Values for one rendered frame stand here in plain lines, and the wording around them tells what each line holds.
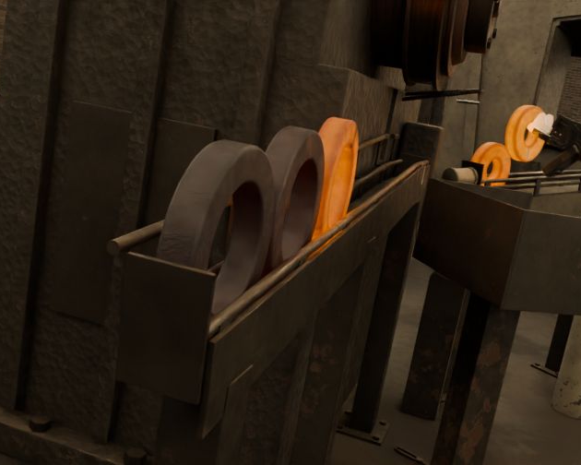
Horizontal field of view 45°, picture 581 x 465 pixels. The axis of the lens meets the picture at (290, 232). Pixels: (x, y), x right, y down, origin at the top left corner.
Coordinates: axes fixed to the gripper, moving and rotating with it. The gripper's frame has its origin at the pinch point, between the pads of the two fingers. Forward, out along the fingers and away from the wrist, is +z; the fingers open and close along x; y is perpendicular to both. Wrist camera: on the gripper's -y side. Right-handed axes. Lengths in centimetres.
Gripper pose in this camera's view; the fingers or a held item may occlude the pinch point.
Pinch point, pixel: (527, 126)
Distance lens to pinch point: 207.0
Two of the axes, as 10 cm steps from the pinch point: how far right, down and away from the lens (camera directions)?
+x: -7.7, -0.1, -6.4
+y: 3.3, -8.6, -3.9
